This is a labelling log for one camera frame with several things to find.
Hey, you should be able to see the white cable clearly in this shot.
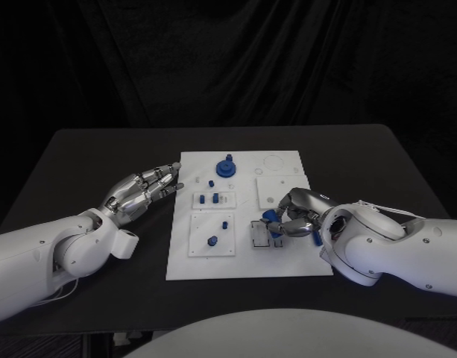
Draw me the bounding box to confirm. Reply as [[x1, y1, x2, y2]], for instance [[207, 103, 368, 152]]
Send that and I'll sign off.
[[29, 277, 81, 307], [358, 199, 427, 219]]

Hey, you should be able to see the blue gear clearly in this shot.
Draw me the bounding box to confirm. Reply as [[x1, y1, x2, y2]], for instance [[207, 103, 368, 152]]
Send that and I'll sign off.
[[215, 160, 238, 178]]

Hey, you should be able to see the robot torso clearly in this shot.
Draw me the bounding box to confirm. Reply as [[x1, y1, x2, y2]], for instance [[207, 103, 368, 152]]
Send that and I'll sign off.
[[123, 308, 457, 358]]

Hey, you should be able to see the white task board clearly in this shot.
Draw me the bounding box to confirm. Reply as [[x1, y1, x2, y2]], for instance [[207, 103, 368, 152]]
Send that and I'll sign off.
[[165, 150, 335, 281]]

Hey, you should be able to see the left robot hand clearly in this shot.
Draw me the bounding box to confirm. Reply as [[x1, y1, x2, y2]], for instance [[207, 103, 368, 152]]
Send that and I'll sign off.
[[99, 161, 185, 228]]

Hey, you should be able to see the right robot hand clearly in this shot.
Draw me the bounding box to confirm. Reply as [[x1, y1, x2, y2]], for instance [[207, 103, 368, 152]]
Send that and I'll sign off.
[[258, 187, 341, 239]]

